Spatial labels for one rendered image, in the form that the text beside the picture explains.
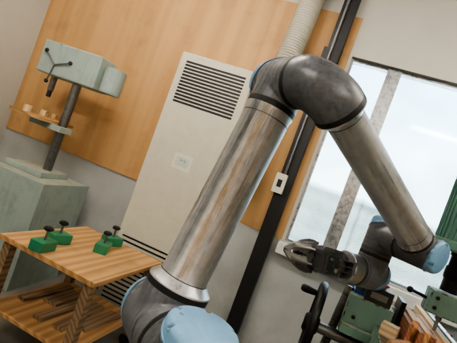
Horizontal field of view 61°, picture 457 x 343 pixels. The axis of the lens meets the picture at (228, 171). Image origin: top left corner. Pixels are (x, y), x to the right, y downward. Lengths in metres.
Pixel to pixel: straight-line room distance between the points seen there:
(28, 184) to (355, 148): 2.17
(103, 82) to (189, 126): 0.64
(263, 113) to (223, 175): 0.16
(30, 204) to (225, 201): 1.96
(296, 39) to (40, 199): 1.89
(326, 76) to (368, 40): 2.02
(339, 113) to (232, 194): 0.28
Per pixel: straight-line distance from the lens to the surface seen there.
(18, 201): 2.73
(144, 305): 0.87
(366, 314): 1.35
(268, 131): 0.85
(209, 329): 0.77
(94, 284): 1.83
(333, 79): 0.80
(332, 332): 1.38
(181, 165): 2.48
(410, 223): 1.03
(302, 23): 2.67
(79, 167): 3.21
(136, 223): 2.61
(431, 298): 1.36
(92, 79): 2.72
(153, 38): 3.12
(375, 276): 1.21
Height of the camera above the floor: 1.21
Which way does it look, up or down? 1 degrees down
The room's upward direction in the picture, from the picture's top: 20 degrees clockwise
